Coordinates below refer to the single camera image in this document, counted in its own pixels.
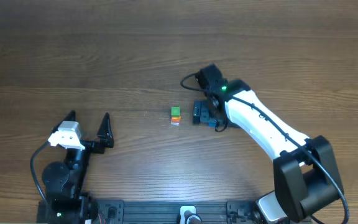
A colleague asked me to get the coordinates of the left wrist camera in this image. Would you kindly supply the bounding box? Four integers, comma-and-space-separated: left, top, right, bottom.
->
47, 120, 86, 151

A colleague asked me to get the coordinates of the mounting rail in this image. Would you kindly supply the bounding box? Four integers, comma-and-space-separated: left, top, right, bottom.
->
37, 198, 262, 224

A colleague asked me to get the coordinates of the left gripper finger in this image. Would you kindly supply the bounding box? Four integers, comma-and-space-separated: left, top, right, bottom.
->
96, 112, 116, 149
52, 110, 76, 133

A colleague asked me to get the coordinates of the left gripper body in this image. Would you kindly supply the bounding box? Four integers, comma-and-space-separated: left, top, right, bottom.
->
80, 139, 106, 155

